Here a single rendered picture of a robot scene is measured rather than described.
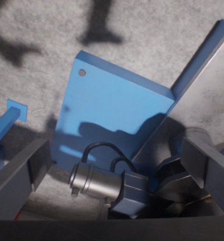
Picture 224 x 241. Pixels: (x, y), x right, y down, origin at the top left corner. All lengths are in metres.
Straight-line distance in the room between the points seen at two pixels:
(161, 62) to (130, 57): 0.15
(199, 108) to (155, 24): 0.43
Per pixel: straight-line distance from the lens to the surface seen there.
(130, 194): 0.66
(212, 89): 0.87
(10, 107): 1.25
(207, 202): 0.72
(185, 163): 0.17
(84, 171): 0.66
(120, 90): 0.84
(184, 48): 0.92
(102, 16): 0.87
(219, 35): 0.88
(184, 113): 0.90
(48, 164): 0.17
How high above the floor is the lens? 0.85
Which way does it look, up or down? 51 degrees down
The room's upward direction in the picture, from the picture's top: 171 degrees counter-clockwise
